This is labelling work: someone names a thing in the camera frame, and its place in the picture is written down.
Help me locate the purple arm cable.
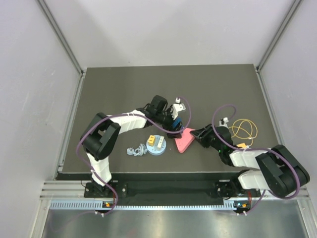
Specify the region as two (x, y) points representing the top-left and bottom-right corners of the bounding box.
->
(75, 96), (193, 216)
(212, 105), (302, 216)

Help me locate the left aluminium frame post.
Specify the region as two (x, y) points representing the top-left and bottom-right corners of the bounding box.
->
(35, 0), (84, 76)

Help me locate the yellow plug adapter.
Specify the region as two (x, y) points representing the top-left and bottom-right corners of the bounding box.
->
(147, 135), (156, 146)

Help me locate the yellow cable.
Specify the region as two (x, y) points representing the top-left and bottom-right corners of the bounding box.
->
(228, 119), (259, 147)

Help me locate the grey slotted cable duct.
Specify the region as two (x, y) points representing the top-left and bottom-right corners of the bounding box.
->
(50, 200), (250, 211)

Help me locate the light blue socket cord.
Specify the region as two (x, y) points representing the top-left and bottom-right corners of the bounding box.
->
(126, 143), (148, 157)

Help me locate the pink triangular power strip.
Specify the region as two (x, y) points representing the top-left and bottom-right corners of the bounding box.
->
(174, 128), (195, 153)

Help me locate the yellow charger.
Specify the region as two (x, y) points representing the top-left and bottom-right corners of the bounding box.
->
(236, 143), (248, 149)

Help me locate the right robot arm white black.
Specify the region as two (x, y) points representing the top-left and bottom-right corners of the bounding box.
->
(191, 124), (310, 198)

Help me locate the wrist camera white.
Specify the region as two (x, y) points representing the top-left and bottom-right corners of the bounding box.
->
(219, 117), (229, 127)
(171, 98), (186, 119)

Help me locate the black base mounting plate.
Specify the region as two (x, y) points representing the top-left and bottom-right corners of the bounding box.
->
(84, 172), (260, 201)

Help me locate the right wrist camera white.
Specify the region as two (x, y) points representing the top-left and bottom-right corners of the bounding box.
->
(219, 117), (229, 127)

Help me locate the light blue round socket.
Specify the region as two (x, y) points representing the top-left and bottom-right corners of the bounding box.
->
(146, 135), (166, 156)

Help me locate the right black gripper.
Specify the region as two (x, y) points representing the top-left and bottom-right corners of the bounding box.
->
(191, 123), (223, 152)

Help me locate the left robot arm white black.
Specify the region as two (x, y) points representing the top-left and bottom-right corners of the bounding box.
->
(79, 95), (186, 197)

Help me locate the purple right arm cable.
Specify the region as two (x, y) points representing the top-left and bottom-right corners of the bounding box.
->
(212, 105), (302, 216)

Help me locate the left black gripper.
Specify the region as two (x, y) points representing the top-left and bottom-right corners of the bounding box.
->
(156, 107), (182, 139)

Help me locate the right aluminium frame post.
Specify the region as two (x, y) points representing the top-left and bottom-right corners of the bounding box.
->
(255, 0), (303, 73)

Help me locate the aluminium frame post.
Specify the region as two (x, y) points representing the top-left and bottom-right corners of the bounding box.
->
(255, 0), (303, 73)
(35, 0), (84, 76)

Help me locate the blue cube plug adapter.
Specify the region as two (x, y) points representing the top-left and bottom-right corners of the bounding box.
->
(172, 117), (183, 130)

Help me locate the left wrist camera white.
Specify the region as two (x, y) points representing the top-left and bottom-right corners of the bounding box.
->
(171, 98), (186, 119)

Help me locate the white square charger plug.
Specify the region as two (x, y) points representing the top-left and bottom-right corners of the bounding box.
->
(157, 136), (165, 151)

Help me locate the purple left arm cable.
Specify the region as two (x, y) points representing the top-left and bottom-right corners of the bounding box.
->
(75, 96), (193, 216)

